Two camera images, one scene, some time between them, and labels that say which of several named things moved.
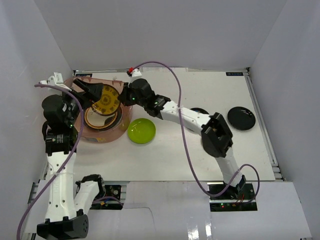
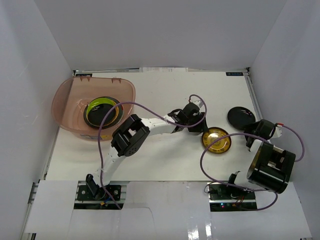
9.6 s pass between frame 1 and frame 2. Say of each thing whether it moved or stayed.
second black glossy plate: stayed
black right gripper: moved
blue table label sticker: stayed
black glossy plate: moved
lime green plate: moved
